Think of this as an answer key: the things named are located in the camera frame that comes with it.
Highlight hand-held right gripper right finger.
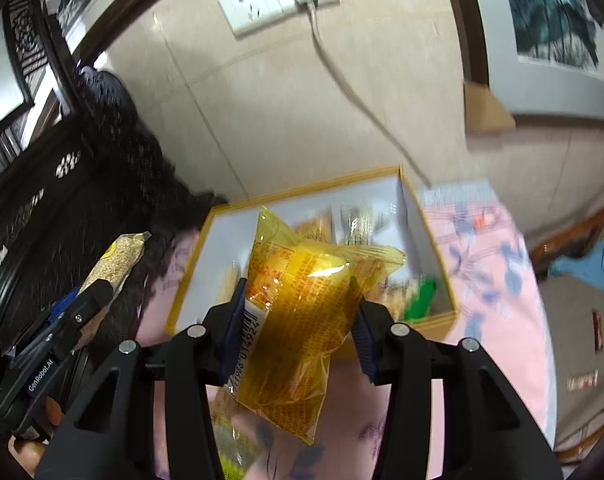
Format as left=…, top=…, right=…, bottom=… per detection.
left=352, top=300, right=562, bottom=480

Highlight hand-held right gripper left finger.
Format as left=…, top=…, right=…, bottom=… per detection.
left=34, top=277, right=247, bottom=480

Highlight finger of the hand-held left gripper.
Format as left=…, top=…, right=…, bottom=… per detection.
left=62, top=280, right=112, bottom=346
left=4, top=286, right=81, bottom=361

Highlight long clear grain snack packet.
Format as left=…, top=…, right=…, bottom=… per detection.
left=77, top=231, right=153, bottom=311

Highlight amber yellow snack packet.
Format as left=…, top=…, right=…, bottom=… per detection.
left=224, top=205, right=407, bottom=446

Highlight yellow cardboard box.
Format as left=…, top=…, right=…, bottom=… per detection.
left=164, top=165, right=457, bottom=341

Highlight person's left hand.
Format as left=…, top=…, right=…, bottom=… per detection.
left=7, top=395, right=65, bottom=478

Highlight green white snack packet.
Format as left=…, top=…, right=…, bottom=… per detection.
left=404, top=277, right=440, bottom=321

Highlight green seed snack packet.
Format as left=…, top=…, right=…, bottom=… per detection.
left=209, top=407, right=267, bottom=480

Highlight orange snack packet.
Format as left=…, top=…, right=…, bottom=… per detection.
left=294, top=212, right=333, bottom=243

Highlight pink printed bed sheet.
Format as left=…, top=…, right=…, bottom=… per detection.
left=132, top=182, right=555, bottom=480

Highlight red white wrapper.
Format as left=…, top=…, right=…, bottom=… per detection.
left=566, top=369, right=600, bottom=392

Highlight blue cloth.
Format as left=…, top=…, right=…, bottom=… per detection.
left=549, top=240, right=604, bottom=293

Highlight wooden chair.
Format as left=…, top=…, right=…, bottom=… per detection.
left=524, top=195, right=604, bottom=281

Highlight cardboard corner protector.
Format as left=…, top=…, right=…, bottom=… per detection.
left=462, top=80, right=516, bottom=133

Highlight framed lotus painting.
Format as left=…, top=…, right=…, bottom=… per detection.
left=439, top=0, right=604, bottom=126

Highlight carved dark wooden bed frame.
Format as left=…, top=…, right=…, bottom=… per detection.
left=0, top=0, right=230, bottom=361

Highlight white power cable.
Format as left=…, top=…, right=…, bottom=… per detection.
left=307, top=2, right=433, bottom=186

